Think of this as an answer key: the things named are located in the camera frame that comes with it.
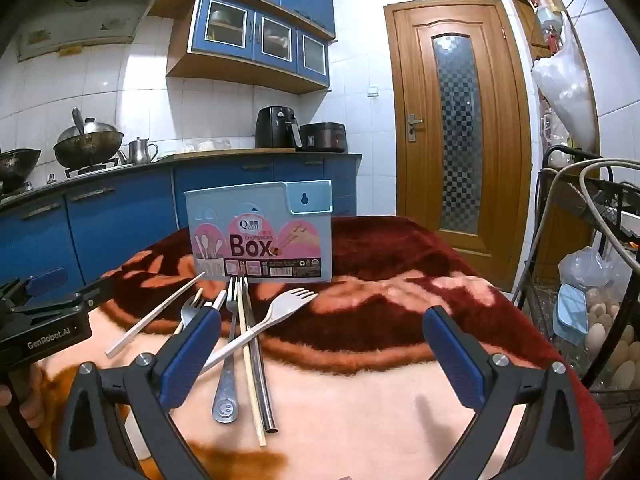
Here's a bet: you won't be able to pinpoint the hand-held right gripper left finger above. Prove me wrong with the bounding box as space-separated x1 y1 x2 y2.
60 305 222 480

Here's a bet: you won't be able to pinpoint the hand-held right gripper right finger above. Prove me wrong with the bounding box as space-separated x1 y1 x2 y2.
422 305 583 480

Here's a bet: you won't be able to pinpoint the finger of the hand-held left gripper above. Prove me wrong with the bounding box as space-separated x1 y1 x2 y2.
75 274 126 313
0 267 68 306

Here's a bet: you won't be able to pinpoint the metal fork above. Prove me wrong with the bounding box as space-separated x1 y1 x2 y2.
172 292 206 336
212 276 240 424

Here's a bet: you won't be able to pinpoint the white chopstick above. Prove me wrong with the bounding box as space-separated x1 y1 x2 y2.
106 272 206 358

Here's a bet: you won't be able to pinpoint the metal chopstick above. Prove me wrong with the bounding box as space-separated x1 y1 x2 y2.
241 276 280 434

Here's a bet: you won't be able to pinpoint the white plastic fork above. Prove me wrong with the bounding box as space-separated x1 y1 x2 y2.
199 287 319 377

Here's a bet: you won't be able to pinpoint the light blue utensil box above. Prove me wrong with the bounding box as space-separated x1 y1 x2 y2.
184 179 333 283

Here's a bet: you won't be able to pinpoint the blue base cabinets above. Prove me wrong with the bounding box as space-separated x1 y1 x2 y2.
0 154 363 306

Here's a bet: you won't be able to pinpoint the dark wok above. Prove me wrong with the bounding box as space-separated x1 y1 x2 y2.
0 148 42 193

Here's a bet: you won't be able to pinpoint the red printed blanket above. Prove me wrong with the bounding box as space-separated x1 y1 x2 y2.
37 215 616 480

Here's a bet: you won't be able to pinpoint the gas stove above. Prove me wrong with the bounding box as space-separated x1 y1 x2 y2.
65 157 136 179

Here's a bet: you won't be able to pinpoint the light blue plastic container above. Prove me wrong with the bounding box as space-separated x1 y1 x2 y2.
552 284 589 346

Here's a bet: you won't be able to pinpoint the wok with metal lid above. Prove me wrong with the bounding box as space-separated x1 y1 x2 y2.
52 107 125 170

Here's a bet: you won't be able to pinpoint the metal kettle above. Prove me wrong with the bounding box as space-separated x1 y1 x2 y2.
120 136 159 165

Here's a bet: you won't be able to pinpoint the pile of eggs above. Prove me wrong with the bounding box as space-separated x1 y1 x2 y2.
582 287 640 391

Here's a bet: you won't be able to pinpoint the clear plastic bag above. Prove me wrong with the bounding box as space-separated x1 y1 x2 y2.
557 247 632 311

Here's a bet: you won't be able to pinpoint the wooden door with glass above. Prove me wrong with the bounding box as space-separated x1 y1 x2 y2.
384 0 532 291

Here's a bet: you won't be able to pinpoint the clear glass containers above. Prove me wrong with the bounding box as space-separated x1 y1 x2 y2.
180 137 234 154

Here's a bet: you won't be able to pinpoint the dark countertop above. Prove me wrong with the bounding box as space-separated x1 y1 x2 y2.
0 151 363 206

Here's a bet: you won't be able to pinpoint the black metal rack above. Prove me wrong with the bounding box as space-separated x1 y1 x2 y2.
515 145 640 441

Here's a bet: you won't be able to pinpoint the black air fryer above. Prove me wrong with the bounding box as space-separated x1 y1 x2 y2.
255 106 303 151

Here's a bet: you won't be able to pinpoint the dark rice cooker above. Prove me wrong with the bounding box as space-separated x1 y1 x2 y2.
300 122 348 154

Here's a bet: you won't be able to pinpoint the range hood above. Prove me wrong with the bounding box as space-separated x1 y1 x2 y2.
15 0 173 61

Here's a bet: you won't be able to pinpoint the white plastic bag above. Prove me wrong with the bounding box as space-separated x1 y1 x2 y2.
531 35 601 153

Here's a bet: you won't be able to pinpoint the beige hose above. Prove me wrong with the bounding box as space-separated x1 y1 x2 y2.
522 157 640 273

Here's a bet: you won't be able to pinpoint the blue glass-door wall cabinet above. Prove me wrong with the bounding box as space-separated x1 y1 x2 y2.
166 0 335 95

